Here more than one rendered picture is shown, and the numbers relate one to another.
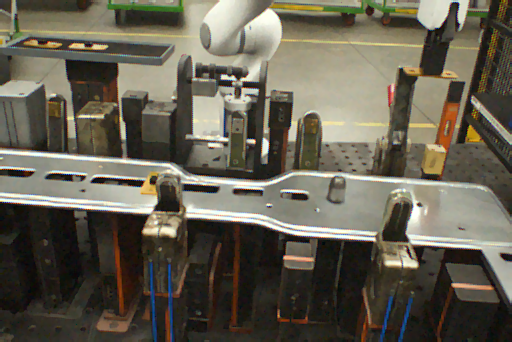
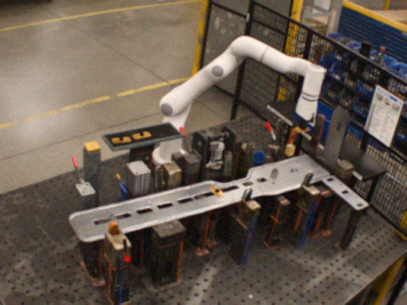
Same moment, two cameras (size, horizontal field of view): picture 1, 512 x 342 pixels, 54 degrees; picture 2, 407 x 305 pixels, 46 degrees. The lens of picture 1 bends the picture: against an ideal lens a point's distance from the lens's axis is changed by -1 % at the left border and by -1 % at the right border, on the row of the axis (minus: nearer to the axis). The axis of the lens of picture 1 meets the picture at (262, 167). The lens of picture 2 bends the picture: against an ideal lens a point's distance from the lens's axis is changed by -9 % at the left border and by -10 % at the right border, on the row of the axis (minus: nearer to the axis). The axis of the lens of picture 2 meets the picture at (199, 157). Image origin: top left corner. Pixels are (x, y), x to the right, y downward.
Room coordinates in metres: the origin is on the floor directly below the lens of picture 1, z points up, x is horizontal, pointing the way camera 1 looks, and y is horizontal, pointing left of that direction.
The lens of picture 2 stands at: (-0.69, 1.49, 2.40)
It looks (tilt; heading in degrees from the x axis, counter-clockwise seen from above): 32 degrees down; 323
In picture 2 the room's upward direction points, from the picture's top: 8 degrees clockwise
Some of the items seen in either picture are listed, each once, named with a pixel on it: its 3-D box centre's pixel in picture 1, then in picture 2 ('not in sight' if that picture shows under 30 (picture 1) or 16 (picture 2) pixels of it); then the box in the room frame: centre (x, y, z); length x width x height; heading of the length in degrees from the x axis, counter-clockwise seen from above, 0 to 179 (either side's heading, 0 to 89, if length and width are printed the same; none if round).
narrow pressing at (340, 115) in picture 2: not in sight; (335, 136); (0.79, -0.53, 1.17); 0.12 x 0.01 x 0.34; 179
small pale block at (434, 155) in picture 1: (418, 223); (283, 174); (0.94, -0.35, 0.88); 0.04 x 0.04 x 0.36; 89
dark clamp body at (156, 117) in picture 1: (163, 183); (187, 189); (1.02, 0.23, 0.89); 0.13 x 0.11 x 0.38; 179
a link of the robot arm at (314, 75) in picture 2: not in sight; (313, 78); (0.82, -0.27, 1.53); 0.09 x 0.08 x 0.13; 123
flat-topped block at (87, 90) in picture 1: (99, 139); (139, 176); (1.17, 0.42, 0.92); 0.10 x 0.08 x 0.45; 89
